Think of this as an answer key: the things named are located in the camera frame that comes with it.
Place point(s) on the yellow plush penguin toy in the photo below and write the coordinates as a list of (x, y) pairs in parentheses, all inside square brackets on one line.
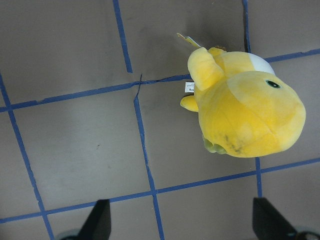
[(244, 110)]

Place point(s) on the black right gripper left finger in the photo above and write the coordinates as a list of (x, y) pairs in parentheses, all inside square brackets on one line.
[(97, 225)]

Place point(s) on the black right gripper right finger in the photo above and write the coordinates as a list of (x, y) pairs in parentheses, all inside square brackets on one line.
[(269, 224)]

